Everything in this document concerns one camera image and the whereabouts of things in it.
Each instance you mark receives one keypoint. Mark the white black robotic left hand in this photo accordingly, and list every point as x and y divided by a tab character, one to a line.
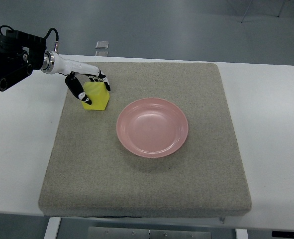
72	69

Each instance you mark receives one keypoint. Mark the yellow foam block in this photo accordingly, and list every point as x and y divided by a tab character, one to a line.
98	94

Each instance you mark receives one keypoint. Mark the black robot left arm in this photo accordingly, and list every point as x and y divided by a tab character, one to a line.
21	53

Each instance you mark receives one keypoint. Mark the pink plate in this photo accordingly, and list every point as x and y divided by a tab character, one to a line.
152	127

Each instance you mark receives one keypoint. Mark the clear floor socket cover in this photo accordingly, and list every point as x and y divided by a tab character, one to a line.
102	45

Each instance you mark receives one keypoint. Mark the beige fabric cushion mat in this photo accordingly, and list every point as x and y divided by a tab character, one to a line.
91	174

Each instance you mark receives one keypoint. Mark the metal chair legs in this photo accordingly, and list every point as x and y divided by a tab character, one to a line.
273	8

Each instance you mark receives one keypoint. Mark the black device under table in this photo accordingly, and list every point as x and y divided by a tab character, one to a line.
280	234

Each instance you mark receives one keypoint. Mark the white table leg frame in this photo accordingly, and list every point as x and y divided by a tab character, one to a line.
52	228

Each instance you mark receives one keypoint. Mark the grey metal base plate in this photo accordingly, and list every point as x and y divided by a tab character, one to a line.
125	233

